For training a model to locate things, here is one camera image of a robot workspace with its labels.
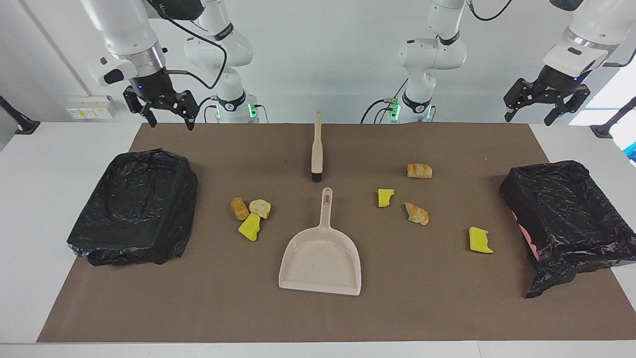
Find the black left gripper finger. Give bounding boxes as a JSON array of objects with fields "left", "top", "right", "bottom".
[
  {"left": 503, "top": 79, "right": 535, "bottom": 122},
  {"left": 544, "top": 86, "right": 591, "bottom": 126}
]

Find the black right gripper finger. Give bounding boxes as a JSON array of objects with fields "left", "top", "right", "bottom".
[
  {"left": 123, "top": 88, "right": 158, "bottom": 128},
  {"left": 169, "top": 90, "right": 200, "bottom": 131}
]

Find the brown bread bun piece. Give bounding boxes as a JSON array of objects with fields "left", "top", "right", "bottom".
[{"left": 230, "top": 197, "right": 250, "bottom": 221}]

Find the pale bread piece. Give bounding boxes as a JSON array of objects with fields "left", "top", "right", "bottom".
[{"left": 248, "top": 199, "right": 272, "bottom": 220}]

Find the wedge yellow sponge piece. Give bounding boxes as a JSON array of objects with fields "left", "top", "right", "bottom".
[{"left": 238, "top": 213, "right": 262, "bottom": 242}]

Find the beige hand brush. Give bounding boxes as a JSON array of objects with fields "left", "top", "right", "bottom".
[{"left": 311, "top": 111, "right": 324, "bottom": 182}]

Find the large notched yellow sponge piece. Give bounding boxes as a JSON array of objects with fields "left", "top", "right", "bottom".
[{"left": 469, "top": 226, "right": 494, "bottom": 255}]

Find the beige plastic dustpan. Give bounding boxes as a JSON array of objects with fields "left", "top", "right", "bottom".
[{"left": 278, "top": 187, "right": 362, "bottom": 296}]

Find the flat black bag-lined bin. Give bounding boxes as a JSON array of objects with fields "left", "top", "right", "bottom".
[{"left": 67, "top": 148, "right": 198, "bottom": 267}]

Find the pink bin with black bag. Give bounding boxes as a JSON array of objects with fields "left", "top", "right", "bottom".
[{"left": 499, "top": 160, "right": 636, "bottom": 299}]

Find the black stand leg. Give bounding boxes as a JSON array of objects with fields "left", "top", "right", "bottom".
[
  {"left": 590, "top": 96, "right": 636, "bottom": 139},
  {"left": 0, "top": 94, "right": 41, "bottom": 135}
]

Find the brown table mat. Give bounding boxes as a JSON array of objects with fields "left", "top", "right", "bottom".
[{"left": 36, "top": 123, "right": 636, "bottom": 344}]

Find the black right arm base cable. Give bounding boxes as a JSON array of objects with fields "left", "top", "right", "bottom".
[{"left": 193, "top": 96, "right": 269, "bottom": 123}]

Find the black arm base cable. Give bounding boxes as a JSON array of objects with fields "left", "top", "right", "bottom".
[
  {"left": 193, "top": 96, "right": 269, "bottom": 123},
  {"left": 360, "top": 79, "right": 409, "bottom": 124}
]

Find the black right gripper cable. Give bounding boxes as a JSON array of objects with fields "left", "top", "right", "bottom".
[{"left": 144, "top": 0, "right": 228, "bottom": 90}]

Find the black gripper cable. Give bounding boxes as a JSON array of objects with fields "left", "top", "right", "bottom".
[
  {"left": 144, "top": 0, "right": 228, "bottom": 90},
  {"left": 466, "top": 0, "right": 636, "bottom": 68}
]

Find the white wall outlet box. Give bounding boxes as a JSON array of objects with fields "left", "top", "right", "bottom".
[{"left": 66, "top": 95, "right": 118, "bottom": 120}]

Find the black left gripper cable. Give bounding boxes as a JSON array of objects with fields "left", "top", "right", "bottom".
[{"left": 466, "top": 0, "right": 636, "bottom": 68}]

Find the white wall conduit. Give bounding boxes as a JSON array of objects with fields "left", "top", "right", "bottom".
[{"left": 20, "top": 0, "right": 95, "bottom": 97}]

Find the black left arm base cable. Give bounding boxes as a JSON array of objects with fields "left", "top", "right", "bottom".
[{"left": 360, "top": 79, "right": 409, "bottom": 124}]

